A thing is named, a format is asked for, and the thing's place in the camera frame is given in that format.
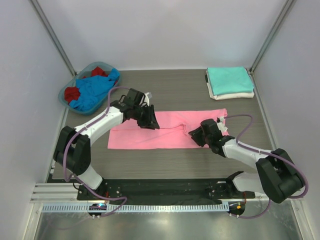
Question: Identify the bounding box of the pink t shirt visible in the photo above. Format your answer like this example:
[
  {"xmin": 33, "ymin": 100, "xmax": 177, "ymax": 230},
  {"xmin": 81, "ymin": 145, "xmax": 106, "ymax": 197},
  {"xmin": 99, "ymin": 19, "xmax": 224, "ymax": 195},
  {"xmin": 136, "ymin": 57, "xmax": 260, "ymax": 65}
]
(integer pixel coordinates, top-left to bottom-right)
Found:
[{"xmin": 107, "ymin": 108, "xmax": 228, "ymax": 150}]

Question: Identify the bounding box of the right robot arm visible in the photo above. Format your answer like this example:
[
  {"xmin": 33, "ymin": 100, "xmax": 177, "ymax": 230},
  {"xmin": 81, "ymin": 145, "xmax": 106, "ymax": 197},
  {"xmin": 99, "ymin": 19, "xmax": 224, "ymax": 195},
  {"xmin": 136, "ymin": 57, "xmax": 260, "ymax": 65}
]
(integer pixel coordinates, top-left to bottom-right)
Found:
[{"xmin": 188, "ymin": 118, "xmax": 309, "ymax": 204}]

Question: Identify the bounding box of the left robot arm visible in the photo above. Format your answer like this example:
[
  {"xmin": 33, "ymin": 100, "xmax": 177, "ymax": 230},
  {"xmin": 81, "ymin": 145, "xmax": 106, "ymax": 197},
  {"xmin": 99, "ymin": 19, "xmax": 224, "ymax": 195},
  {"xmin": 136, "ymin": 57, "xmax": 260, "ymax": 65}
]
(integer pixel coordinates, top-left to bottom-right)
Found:
[{"xmin": 53, "ymin": 88, "xmax": 160, "ymax": 200}]

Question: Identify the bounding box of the white folded t shirt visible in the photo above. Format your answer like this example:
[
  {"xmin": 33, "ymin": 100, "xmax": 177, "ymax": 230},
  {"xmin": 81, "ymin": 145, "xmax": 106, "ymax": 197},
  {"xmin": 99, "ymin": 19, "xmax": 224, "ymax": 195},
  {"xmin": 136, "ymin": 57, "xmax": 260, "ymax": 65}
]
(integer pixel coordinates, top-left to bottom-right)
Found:
[{"xmin": 205, "ymin": 72, "xmax": 255, "ymax": 101}]

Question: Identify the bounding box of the blue t shirt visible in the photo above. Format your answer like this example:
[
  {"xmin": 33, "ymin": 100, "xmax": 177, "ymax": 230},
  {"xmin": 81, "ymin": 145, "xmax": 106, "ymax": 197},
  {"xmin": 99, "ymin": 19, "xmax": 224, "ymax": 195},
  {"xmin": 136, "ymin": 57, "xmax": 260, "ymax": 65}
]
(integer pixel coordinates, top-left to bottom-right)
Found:
[{"xmin": 69, "ymin": 67, "xmax": 120, "ymax": 112}]

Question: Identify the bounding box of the teal folded t shirt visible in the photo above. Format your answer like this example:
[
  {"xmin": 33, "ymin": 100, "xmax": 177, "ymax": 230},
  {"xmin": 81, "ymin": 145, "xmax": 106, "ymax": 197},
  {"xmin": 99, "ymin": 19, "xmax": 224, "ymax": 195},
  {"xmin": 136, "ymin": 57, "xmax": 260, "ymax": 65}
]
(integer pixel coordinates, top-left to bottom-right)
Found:
[{"xmin": 207, "ymin": 66, "xmax": 254, "ymax": 96}]

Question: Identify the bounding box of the blue plastic basket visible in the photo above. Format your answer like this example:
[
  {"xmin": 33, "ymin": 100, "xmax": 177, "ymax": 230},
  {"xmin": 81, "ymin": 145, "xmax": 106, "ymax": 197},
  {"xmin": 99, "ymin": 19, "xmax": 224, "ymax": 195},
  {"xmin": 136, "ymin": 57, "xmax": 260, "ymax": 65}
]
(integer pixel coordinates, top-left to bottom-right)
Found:
[{"xmin": 58, "ymin": 61, "xmax": 121, "ymax": 116}]

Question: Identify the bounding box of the red t shirt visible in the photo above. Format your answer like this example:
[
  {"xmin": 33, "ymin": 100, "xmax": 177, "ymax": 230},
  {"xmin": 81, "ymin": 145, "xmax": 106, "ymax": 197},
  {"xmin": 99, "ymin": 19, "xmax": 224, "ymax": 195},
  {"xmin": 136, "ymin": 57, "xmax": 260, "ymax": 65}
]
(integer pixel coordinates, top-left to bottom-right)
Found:
[{"xmin": 64, "ymin": 66, "xmax": 108, "ymax": 104}]

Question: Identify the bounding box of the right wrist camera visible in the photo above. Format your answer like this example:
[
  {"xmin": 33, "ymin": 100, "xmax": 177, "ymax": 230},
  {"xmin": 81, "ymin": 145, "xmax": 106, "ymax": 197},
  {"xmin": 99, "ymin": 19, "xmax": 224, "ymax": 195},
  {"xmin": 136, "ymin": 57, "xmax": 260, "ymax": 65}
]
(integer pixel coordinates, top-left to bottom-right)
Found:
[{"xmin": 216, "ymin": 116, "xmax": 228, "ymax": 134}]

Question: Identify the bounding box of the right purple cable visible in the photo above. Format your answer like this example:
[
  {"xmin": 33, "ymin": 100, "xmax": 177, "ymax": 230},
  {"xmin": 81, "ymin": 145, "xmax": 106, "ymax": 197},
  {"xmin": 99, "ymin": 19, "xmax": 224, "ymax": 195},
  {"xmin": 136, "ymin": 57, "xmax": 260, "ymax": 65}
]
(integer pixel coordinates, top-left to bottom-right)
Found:
[{"xmin": 219, "ymin": 114, "xmax": 309, "ymax": 220}]

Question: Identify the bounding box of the purple cable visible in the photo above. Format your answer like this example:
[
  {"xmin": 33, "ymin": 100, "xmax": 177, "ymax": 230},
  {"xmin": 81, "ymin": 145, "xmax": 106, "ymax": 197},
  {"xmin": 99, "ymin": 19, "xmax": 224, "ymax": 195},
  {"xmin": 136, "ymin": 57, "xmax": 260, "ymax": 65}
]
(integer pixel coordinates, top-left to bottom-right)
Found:
[
  {"xmin": 63, "ymin": 86, "xmax": 128, "ymax": 217},
  {"xmin": 219, "ymin": 114, "xmax": 309, "ymax": 220}
]

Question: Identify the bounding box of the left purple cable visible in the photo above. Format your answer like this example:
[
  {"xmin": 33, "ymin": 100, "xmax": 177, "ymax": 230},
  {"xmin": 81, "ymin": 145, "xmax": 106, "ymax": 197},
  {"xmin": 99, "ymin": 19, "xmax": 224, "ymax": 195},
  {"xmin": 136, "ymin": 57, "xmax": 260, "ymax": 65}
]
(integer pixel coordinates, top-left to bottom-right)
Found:
[{"xmin": 63, "ymin": 86, "xmax": 128, "ymax": 217}]

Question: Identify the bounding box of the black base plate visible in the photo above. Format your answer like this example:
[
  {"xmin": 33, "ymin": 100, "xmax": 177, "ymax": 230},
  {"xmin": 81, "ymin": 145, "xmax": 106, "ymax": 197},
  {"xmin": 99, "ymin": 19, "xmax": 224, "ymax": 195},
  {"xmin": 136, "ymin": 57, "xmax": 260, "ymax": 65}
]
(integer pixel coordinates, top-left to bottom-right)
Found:
[{"xmin": 76, "ymin": 177, "xmax": 256, "ymax": 201}]

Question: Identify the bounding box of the slotted cable duct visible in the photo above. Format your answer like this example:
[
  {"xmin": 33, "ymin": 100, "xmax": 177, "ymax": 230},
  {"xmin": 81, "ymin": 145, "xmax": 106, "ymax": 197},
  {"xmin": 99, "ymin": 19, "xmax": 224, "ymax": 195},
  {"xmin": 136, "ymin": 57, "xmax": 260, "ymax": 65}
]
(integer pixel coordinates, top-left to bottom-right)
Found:
[{"xmin": 41, "ymin": 202, "xmax": 229, "ymax": 214}]

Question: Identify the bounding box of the right aluminium frame post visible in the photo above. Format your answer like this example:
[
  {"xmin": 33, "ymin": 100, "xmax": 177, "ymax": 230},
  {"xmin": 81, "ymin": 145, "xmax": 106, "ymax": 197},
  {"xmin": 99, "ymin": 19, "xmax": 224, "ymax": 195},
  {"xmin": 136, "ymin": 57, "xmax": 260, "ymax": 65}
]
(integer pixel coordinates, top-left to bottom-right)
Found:
[{"xmin": 248, "ymin": 0, "xmax": 296, "ymax": 75}]

